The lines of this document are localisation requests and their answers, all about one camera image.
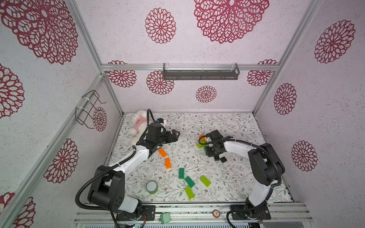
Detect orange lego brick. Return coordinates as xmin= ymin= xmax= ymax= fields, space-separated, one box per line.
xmin=158 ymin=148 xmax=167 ymax=158
xmin=199 ymin=135 xmax=206 ymax=142
xmin=164 ymin=158 xmax=172 ymax=169

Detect lime lego brick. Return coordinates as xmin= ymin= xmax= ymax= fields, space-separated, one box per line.
xmin=184 ymin=186 xmax=195 ymax=200
xmin=200 ymin=176 xmax=212 ymax=188
xmin=197 ymin=142 xmax=206 ymax=148

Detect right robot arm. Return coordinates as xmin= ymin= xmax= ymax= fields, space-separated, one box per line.
xmin=198 ymin=130 xmax=285 ymax=228

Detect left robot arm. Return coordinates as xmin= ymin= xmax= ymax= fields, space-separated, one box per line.
xmin=75 ymin=109 xmax=181 ymax=227

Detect black small lego near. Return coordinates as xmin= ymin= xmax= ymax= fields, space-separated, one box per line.
xmin=220 ymin=157 xmax=227 ymax=163

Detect dark green lego brick left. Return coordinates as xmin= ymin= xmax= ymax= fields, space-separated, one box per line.
xmin=178 ymin=168 xmax=185 ymax=180

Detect dark green lego brick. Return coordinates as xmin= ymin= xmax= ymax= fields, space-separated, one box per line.
xmin=178 ymin=168 xmax=185 ymax=180
xmin=184 ymin=176 xmax=195 ymax=188

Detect dark green lego brick lower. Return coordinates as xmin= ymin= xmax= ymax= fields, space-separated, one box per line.
xmin=184 ymin=176 xmax=195 ymax=188

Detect lime lego brick bottom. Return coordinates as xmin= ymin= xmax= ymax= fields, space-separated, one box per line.
xmin=184 ymin=186 xmax=195 ymax=200

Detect white plush bunny pink shirt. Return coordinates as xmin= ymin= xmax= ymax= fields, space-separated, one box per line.
xmin=128 ymin=110 xmax=147 ymax=137

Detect green tape roll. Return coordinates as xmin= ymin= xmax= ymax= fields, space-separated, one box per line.
xmin=146 ymin=180 xmax=158 ymax=194

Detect round orange sticker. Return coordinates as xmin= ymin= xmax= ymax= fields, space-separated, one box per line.
xmin=212 ymin=210 xmax=221 ymax=219

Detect white round clock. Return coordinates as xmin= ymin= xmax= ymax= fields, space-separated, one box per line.
xmin=268 ymin=189 xmax=279 ymax=204

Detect green connector block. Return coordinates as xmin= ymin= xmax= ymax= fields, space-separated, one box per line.
xmin=160 ymin=213 xmax=171 ymax=224

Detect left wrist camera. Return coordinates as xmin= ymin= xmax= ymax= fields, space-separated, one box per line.
xmin=156 ymin=118 xmax=167 ymax=126

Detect black wire basket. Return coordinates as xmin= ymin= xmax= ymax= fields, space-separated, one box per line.
xmin=74 ymin=90 xmax=106 ymax=129

